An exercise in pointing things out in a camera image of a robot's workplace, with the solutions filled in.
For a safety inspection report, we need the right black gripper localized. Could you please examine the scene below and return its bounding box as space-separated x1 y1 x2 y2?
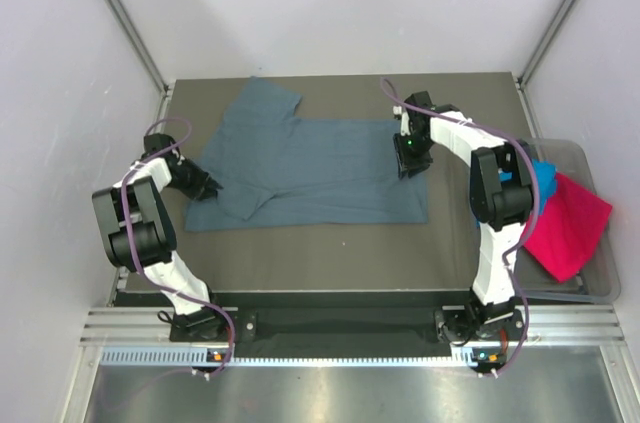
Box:
392 131 433 179

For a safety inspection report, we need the grey-blue t-shirt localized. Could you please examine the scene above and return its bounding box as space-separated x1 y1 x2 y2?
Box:
185 78 428 232

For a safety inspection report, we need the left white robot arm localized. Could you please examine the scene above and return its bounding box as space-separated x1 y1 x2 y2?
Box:
92 133 227 340

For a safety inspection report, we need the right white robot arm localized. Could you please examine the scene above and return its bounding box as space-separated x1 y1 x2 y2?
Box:
393 91 540 339

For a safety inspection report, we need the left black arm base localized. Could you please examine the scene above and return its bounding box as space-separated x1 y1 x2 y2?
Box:
156 307 258 343

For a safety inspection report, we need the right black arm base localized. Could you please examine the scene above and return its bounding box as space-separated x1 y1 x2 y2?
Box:
433 306 524 346

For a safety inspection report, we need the bright blue t-shirt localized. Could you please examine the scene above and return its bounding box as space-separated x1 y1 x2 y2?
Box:
499 159 557 219

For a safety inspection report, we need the magenta t-shirt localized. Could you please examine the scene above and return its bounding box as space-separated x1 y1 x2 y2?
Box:
524 173 613 283

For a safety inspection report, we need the clear plastic bin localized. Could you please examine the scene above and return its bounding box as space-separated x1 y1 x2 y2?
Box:
516 138 620 304

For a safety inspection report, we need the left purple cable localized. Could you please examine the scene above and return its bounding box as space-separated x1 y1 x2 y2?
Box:
127 116 236 378

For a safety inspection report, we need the purple cable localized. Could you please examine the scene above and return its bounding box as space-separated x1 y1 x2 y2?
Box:
379 76 541 379
127 116 236 378

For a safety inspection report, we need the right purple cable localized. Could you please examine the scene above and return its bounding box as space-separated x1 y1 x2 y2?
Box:
379 76 541 379

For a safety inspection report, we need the slotted cable duct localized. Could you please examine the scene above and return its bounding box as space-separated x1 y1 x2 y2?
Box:
100 346 499 369

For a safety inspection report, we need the front aluminium rail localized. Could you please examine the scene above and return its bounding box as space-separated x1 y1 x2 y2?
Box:
80 305 625 346

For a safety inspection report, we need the left aluminium frame post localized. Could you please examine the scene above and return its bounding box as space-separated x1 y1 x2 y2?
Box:
104 0 169 95

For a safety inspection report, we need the aluminium frame post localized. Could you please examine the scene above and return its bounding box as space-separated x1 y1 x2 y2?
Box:
515 0 578 91
104 0 169 95

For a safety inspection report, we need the right aluminium frame post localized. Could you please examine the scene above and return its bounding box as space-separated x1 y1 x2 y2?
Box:
515 0 578 91

